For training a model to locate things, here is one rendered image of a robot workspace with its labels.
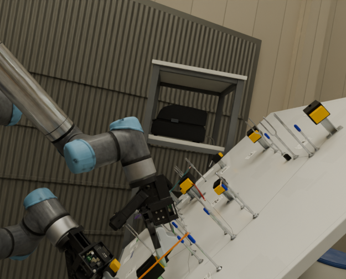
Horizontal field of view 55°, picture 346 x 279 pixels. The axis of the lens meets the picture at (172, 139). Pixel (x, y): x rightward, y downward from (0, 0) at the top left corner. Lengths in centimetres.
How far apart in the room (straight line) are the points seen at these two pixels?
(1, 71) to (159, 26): 266
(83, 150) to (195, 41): 288
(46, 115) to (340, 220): 65
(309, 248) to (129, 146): 43
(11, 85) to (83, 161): 24
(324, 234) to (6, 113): 86
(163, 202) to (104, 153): 18
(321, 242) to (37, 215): 65
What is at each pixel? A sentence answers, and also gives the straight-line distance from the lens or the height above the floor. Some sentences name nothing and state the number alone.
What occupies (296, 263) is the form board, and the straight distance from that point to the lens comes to 59.
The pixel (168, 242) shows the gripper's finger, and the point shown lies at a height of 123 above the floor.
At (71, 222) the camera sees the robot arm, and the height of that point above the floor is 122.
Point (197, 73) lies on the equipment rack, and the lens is 178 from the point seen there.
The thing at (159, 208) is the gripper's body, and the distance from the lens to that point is 80.
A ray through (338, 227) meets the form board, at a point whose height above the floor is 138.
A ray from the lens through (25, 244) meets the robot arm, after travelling 95.
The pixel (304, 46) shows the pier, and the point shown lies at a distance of 428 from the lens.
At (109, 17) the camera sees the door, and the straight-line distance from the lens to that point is 324.
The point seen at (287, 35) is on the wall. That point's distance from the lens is 434.
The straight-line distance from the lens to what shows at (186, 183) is 130.
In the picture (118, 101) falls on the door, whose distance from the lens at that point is 315.
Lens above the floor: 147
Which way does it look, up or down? 1 degrees down
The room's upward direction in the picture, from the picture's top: 10 degrees clockwise
